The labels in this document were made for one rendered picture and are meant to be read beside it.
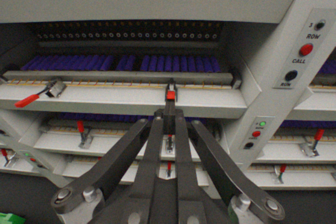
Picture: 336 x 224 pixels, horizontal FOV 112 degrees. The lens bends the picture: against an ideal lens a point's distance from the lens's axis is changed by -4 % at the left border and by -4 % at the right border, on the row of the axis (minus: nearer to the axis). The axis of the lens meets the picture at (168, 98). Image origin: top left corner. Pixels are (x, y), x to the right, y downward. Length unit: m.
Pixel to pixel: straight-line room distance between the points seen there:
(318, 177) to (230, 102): 0.63
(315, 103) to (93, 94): 0.49
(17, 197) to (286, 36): 1.11
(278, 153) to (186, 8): 0.47
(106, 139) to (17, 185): 0.66
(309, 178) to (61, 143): 0.95
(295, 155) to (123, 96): 0.53
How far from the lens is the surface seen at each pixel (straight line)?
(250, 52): 0.31
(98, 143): 0.47
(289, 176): 0.76
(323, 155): 0.63
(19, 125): 0.56
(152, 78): 0.29
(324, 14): 0.29
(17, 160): 0.90
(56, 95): 0.36
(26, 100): 0.33
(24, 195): 0.99
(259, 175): 0.69
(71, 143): 0.52
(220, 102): 0.28
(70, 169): 0.72
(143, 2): 0.21
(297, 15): 0.26
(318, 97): 0.44
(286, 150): 0.55
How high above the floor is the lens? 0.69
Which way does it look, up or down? 34 degrees down
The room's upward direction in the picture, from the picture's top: 1 degrees clockwise
